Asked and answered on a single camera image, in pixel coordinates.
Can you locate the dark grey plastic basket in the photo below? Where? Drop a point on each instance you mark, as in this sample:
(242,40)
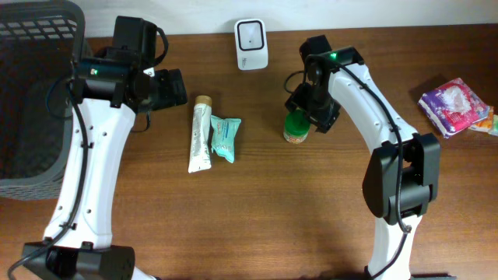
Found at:
(41,42)

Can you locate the green lid jar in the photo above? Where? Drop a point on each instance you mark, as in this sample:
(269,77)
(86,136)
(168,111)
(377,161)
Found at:
(296,127)

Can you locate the white tube with tan cap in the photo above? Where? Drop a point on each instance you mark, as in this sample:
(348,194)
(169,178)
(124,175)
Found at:
(199,151)

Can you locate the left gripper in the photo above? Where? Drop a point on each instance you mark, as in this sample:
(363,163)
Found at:
(166,99)

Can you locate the green small tissue box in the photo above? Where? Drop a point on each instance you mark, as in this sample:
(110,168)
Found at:
(494,127)

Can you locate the pink purple tissue pack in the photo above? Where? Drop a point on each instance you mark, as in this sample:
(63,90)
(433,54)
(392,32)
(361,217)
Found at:
(453,107)

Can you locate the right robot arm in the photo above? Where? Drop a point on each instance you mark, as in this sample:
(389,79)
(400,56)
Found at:
(401,178)

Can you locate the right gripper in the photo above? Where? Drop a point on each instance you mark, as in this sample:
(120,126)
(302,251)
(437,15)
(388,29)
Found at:
(324,117)

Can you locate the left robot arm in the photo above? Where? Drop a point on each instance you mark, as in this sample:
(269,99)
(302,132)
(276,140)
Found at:
(107,92)

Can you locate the teal wet wipes pack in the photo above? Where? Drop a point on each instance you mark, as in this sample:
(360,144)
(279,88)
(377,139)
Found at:
(224,133)

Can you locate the orange small tissue box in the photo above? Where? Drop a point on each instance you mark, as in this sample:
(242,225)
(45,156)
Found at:
(485,124)

